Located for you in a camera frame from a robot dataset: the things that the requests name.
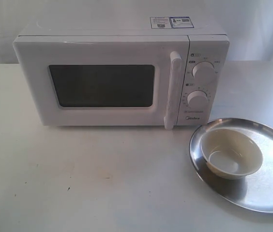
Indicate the white microwave door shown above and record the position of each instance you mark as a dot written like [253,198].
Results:
[104,80]

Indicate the blue white label sticker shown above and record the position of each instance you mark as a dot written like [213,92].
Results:
[174,22]

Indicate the cream ceramic bowl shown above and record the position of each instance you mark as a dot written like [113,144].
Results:
[230,154]

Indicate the white control knob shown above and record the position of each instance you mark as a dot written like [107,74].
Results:
[197,100]
[204,73]

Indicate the round silver metal tray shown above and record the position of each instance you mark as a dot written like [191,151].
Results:
[254,192]

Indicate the upper white control knob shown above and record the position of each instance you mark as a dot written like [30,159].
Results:
[204,73]

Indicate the white microwave oven body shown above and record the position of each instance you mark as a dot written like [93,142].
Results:
[210,45]

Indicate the lower white control knob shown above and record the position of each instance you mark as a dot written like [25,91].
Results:
[197,100]

